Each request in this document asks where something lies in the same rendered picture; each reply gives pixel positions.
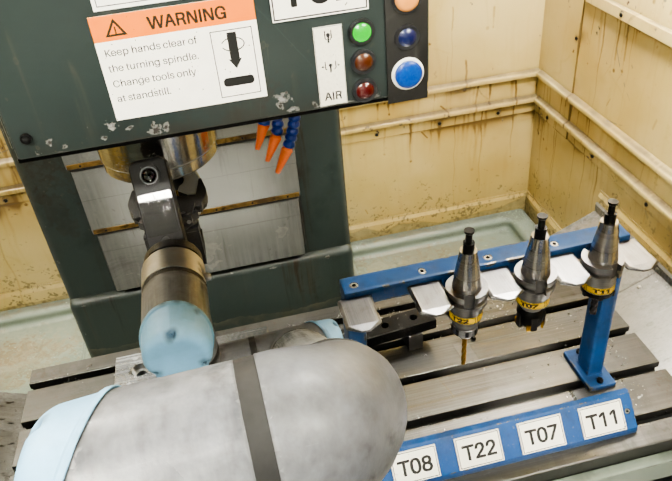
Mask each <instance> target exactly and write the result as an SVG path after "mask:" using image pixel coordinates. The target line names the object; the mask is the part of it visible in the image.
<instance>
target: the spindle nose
mask: <svg viewBox="0 0 672 481"><path fill-rule="evenodd" d="M216 137H217V133H216V130H213V131H208V132H202V133H196V134H190V135H184V136H178V137H172V138H167V139H161V140H155V141H149V142H143V143H137V144H132V145H126V146H120V147H114V148H108V149H102V150H97V151H98V154H99V157H100V160H101V162H102V163H103V165H104V168H105V170H106V172H107V173H108V174H109V175H110V176H111V177H113V178H115V179H117V180H120V181H123V182H127V183H132V182H131V178H130V174H129V170H128V169H129V165H130V164H131V163H132V162H134V161H136V160H141V159H145V158H150V157H155V156H161V157H164V158H165V159H166V160H167V161H168V164H169V168H170V172H171V176H172V180H175V179H178V178H181V177H184V176H186V175H189V174H191V173H193V172H195V171H197V170H198V169H200V168H201V167H203V166H204V165H205V164H206V163H208V162H209V161H210V159H211V158H212V157H213V156H214V154H215V153H216V150H217V141H216Z"/></svg>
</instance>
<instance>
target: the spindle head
mask: <svg viewBox="0 0 672 481"><path fill-rule="evenodd" d="M200 1H207V0H174V1H168V2H161V3H154V4H147V5H140V6H133V7H126V8H119V9H112V10H105V11H98V12H93V8H92V5H91V1H90V0H0V121H1V124H2V126H3V129H4V131H5V133H6V136H7V138H8V141H9V143H10V146H11V148H12V149H13V151H14V152H15V153H16V155H17V157H18V162H19V163H20V164H21V163H26V162H32V161H38V160H44V159H50V158H56V157H62V156H67V155H73V154H79V153H85V152H91V151H97V150H102V149H108V148H114V147H120V146H126V145H132V144H137V143H143V142H149V141H155V140H161V139H167V138H172V137H178V136H184V135H190V134H196V133H202V132H208V131H213V130H219V129H225V128H231V127H237V126H243V125H248V124H254V123H260V122H266V121H272V120H278V119H283V118H289V117H295V116H301V115H307V114H313V113H319V112H324V111H330V110H336V109H342V108H348V107H354V106H359V105H365V104H371V103H377V102H383V101H388V85H387V59H386V33H385V7H384V0H368V2H369V9H364V10H358V11H351V12H344V13H338V14H331V15H325V16H318V17H312V18H305V19H298V20H292V21H285V22H279V23H272V16H271V8H270V1H269V0H253V2H254V8H255V15H256V22H257V28H258V35H259V42H260V48H261V55H262V62H263V68H264V75H265V82H266V88H267V95H268V96H264V97H258V98H252V99H246V100H240V101H234V102H228V103H222V104H216V105H210V106H204V107H198V108H192V109H186V110H180V111H174V112H168V113H162V114H156V115H150V116H144V117H137V118H131V119H125V120H119V121H117V119H116V115H115V112H114V109H113V105H112V102H111V98H110V95H109V92H108V88H107V85H106V82H105V78H104V75H103V71H102V68H101V65H100V61H99V58H98V54H97V51H96V48H95V44H94V41H93V38H92V34H91V31H90V27H89V24H88V21H87V18H90V17H97V16H104V15H110V14H117V13H124V12H131V11H138V10H145V9H152V8H159V7H165V6H172V5H179V4H186V3H193V2H200ZM360 18H365V19H368V20H369V21H371V22H372V24H373V26H374V29H375V33H374V36H373V38H372V40H371V41H370V42H369V43H367V44H365V45H357V44H355V43H353V42H352V41H351V39H350V38H349V28H350V25H351V24H352V23H353V22H354V21H355V20H357V19H360ZM336 24H342V35H343V48H344V62H345V75H346V88H347V101H348V103H342V104H336V105H330V106H324V107H320V98H319V89H318V79H317V69H316V59H315V49H314V40H313V30H312V28H316V27H323V26H329V25H336ZM360 49H368V50H370V51H372V52H373V53H374V55H375V57H376V64H375V67H374V69H373V70H372V71H371V72H369V73H367V74H363V75H362V74H358V73H356V72H355V71H354V70H353V69H352V67H351V58H352V56H353V54H354V53H355V52H357V51H358V50H360ZM362 78H370V79H372V80H373V81H374V82H375V83H376V85H377V94H376V96H375V97H374V98H373V99H372V100H371V101H368V102H360V101H358V100H356V99H355V97H354V95H353V87H354V85H355V83H356V82H357V81H358V80H360V79H362Z"/></svg>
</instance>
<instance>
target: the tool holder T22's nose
mask: <svg viewBox="0 0 672 481"><path fill-rule="evenodd" d="M478 329H479V322H478V323H476V324H473V325H460V324H457V323H455V322H454V321H452V323H451V330H452V331H453V333H454V334H455V335H456V336H458V337H460V338H461V339H469V338H471V337H473V336H475V335H476V334H477V332H478Z"/></svg>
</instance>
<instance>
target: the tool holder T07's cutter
mask: <svg viewBox="0 0 672 481"><path fill-rule="evenodd" d="M545 317H546V309H545V308H544V309H542V310H541V311H539V312H535V313H531V312H527V311H525V310H523V309H522V308H521V306H520V305H519V304H517V313H516V316H515V320H514V322H515V323H516V325H517V326H518V327H522V326H524V327H526V331H527V332H530V331H531V332H532V331H537V327H539V326H540V325H541V328H543V326H544V324H545Z"/></svg>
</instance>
